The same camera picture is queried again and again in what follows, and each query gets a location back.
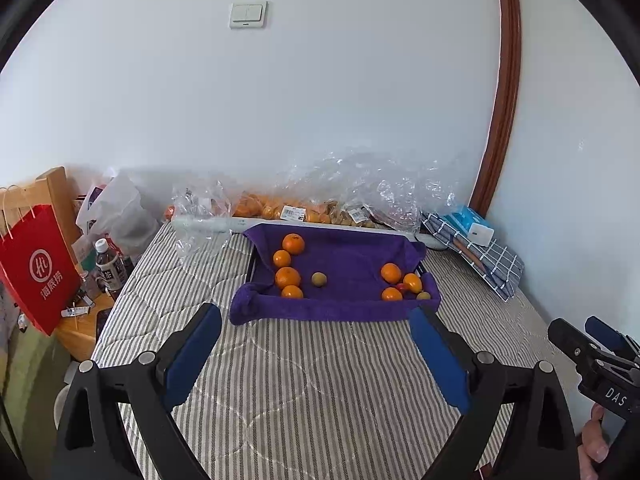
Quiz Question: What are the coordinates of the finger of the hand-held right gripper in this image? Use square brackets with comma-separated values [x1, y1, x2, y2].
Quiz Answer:
[547, 317, 608, 376]
[585, 315, 640, 362]

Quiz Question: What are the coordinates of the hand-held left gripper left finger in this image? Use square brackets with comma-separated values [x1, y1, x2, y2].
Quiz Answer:
[52, 302, 223, 480]

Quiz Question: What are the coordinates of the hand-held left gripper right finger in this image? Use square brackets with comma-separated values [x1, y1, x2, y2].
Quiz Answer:
[407, 305, 583, 480]

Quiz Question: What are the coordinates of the person's right hand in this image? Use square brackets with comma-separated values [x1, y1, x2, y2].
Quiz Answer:
[575, 402, 613, 480]

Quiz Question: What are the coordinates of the navy checked cloth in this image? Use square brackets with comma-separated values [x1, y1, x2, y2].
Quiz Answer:
[420, 210, 526, 303]

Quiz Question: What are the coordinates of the striped mattress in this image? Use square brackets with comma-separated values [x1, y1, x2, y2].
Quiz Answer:
[50, 220, 586, 480]

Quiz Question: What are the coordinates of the drink bottle with white cap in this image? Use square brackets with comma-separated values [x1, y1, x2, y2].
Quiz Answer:
[94, 238, 126, 295]

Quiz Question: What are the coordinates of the wooden nightstand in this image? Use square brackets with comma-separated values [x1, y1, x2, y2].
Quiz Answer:
[52, 290, 118, 363]

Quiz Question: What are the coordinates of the small white box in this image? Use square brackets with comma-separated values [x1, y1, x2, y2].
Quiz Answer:
[467, 224, 495, 247]

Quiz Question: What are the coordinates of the purple towel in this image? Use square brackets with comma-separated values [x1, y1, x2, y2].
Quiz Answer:
[229, 222, 442, 326]

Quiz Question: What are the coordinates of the blue tissue packet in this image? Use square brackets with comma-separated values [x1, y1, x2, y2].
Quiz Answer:
[442, 206, 488, 233]

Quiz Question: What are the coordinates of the crumpled clear plastic bag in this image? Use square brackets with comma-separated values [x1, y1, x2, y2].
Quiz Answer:
[172, 180, 236, 266]

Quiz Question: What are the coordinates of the white plastic bag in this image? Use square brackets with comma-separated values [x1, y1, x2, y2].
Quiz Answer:
[75, 170, 161, 261]

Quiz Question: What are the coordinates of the clear plastic bag of oranges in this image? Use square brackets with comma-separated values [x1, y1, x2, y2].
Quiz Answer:
[232, 157, 346, 226]

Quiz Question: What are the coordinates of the clear plastic bag of longans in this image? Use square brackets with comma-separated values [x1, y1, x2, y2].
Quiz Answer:
[340, 152, 471, 233]

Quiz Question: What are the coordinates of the red paper bag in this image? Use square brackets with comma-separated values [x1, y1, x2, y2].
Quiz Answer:
[0, 185, 83, 337]

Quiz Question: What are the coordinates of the light wooden furniture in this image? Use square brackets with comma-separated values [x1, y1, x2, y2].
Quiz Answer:
[0, 166, 83, 266]

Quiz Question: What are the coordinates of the brown wooden door frame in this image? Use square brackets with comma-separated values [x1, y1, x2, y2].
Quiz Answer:
[470, 0, 523, 216]

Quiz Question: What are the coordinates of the white wall light switch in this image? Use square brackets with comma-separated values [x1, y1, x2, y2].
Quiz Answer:
[229, 1, 268, 30]

